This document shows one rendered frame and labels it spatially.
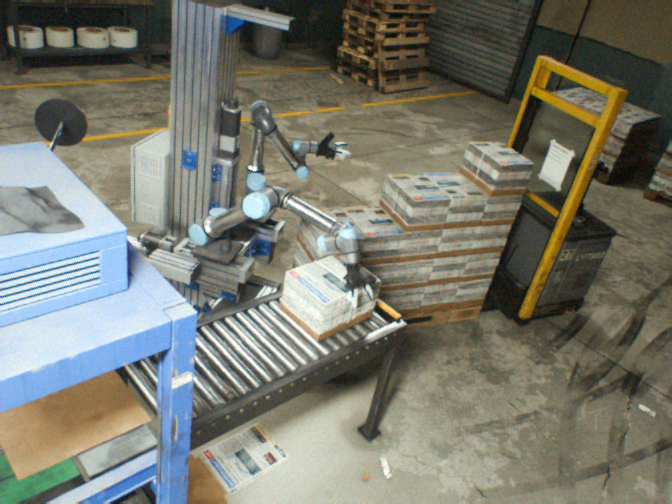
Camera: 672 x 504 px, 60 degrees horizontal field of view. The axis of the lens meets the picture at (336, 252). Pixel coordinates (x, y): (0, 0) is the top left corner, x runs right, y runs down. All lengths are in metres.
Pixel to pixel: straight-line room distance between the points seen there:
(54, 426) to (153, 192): 1.51
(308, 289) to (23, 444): 1.25
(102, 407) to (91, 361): 0.87
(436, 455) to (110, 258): 2.39
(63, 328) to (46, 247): 0.21
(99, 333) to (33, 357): 0.16
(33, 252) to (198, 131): 1.80
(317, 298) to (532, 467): 1.73
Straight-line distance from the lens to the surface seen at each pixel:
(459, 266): 4.18
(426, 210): 3.73
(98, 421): 2.39
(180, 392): 1.81
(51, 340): 1.58
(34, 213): 1.65
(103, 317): 1.64
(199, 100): 3.14
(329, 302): 2.62
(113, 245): 1.62
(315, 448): 3.37
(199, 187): 3.32
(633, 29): 9.94
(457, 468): 3.52
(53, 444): 2.34
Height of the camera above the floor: 2.57
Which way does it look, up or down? 31 degrees down
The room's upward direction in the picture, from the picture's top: 11 degrees clockwise
